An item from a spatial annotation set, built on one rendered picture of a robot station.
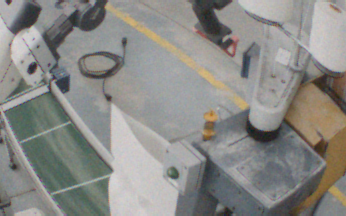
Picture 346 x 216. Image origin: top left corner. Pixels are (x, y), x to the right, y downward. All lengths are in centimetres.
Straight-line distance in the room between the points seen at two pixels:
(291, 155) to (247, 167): 12
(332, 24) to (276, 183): 40
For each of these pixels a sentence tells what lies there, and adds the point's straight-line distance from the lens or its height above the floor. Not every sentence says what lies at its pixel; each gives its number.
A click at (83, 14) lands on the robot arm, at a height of 154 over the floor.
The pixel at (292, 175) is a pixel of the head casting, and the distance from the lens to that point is 113.
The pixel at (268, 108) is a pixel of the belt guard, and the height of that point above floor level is 142.
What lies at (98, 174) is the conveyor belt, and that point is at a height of 38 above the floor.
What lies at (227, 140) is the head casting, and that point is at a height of 134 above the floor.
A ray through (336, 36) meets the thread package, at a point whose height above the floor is 163.
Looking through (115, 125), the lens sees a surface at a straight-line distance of 180.
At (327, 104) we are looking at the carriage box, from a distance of 141.
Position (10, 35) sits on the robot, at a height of 148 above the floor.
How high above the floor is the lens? 208
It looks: 36 degrees down
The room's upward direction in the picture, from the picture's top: 7 degrees clockwise
